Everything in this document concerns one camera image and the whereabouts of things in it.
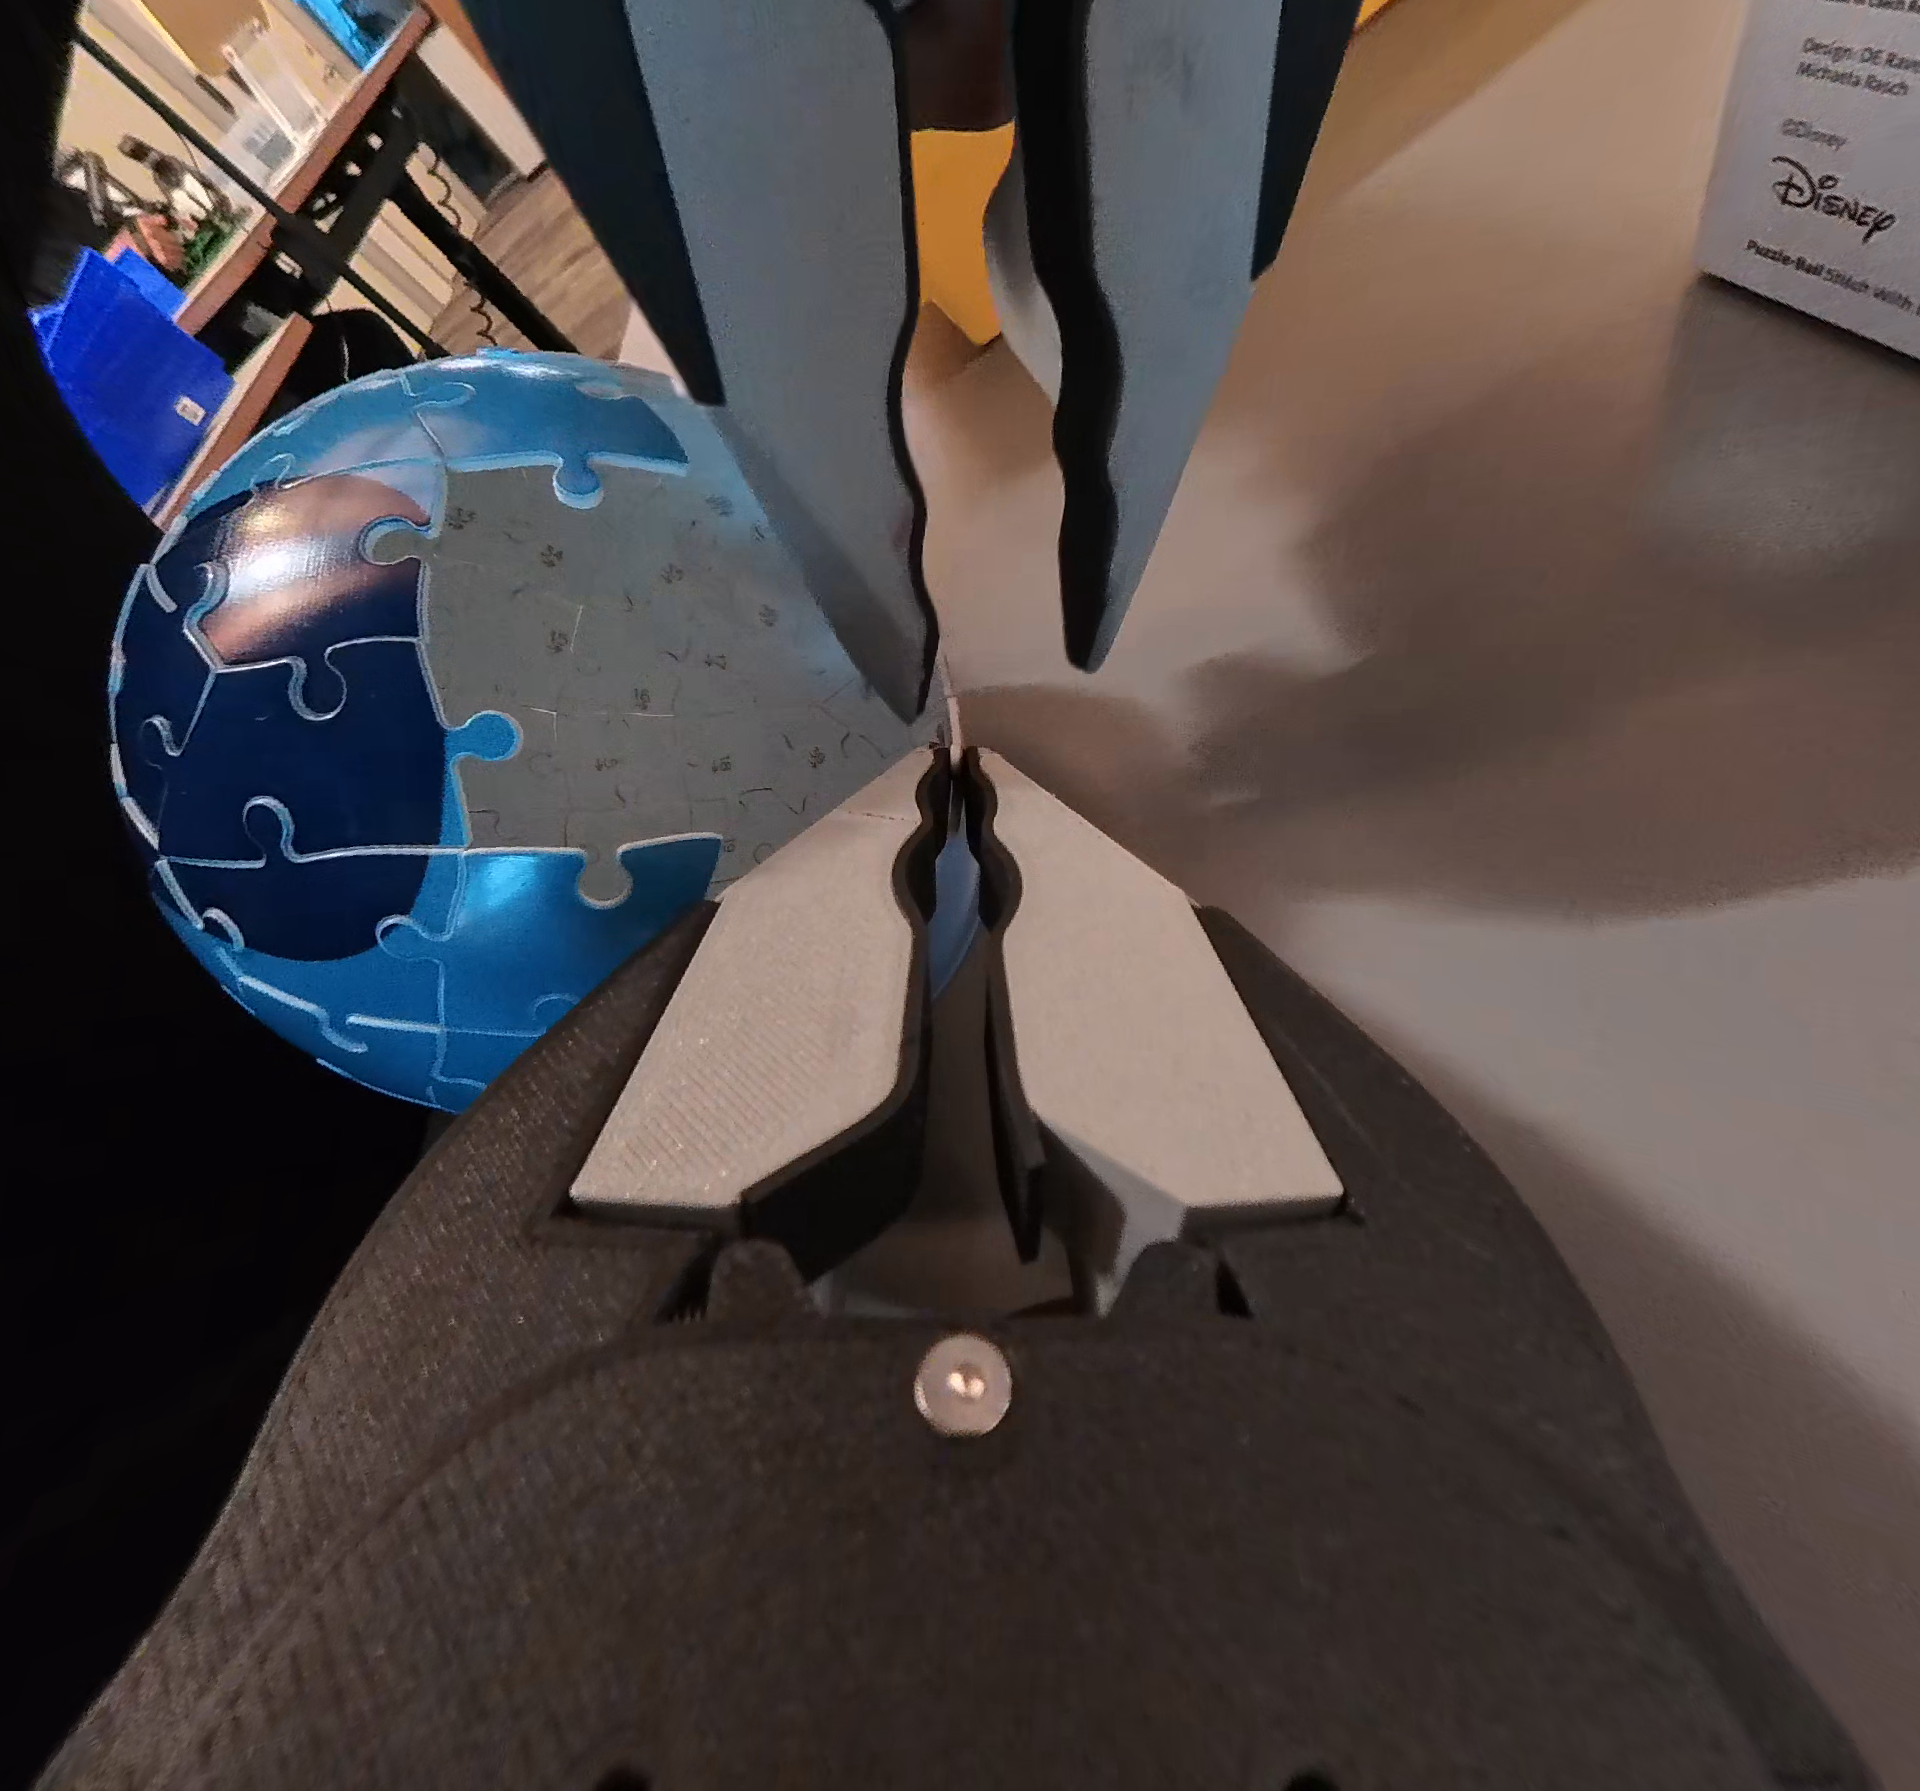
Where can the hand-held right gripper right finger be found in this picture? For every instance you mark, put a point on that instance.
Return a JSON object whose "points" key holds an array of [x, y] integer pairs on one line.
{"points": [[1171, 1042]]}

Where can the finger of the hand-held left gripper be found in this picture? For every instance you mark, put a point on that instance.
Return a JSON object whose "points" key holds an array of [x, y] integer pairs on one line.
{"points": [[1171, 246], [779, 246]]}

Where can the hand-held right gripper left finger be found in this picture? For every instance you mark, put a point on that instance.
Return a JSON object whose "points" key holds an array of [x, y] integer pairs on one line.
{"points": [[751, 1042]]}

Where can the blue puzzle ball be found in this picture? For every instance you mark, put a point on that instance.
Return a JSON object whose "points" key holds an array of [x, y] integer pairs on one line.
{"points": [[447, 711]]}

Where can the white blue puzzle box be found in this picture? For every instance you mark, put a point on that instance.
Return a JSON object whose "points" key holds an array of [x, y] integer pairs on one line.
{"points": [[1812, 95]]}

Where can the wooden edged table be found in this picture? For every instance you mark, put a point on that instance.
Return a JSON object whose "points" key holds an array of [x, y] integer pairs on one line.
{"points": [[361, 139]]}

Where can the blue plastic bin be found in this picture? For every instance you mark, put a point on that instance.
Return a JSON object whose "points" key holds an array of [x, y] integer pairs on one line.
{"points": [[120, 367]]}

